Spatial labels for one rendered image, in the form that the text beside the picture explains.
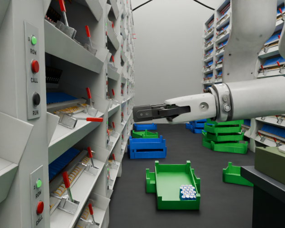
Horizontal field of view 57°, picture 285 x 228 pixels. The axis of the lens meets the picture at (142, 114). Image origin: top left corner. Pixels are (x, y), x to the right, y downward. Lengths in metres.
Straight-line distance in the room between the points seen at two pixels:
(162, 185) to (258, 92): 0.99
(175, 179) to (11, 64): 1.29
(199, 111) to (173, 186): 0.97
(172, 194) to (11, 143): 1.16
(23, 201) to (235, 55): 0.53
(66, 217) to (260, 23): 0.56
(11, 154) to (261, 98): 0.46
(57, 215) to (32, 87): 0.33
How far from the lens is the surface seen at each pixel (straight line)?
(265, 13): 0.60
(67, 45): 0.57
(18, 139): 0.34
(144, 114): 0.55
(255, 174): 1.01
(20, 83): 0.35
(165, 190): 1.45
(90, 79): 1.02
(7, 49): 0.34
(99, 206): 1.11
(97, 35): 1.04
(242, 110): 0.58
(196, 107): 0.54
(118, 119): 1.72
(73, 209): 0.64
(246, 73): 0.70
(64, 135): 0.52
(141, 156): 2.24
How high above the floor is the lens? 0.57
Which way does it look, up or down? 5 degrees down
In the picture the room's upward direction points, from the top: straight up
